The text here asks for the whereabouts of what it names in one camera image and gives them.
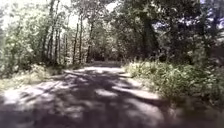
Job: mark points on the green undergrowth verge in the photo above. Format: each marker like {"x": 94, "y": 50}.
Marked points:
{"x": 180, "y": 78}

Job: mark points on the leafy grass verge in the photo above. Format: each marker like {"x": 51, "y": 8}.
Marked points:
{"x": 26, "y": 76}

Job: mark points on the grey dirt forest path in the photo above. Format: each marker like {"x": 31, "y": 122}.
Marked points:
{"x": 100, "y": 96}

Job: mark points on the wood of trees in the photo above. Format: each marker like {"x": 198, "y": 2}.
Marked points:
{"x": 133, "y": 30}

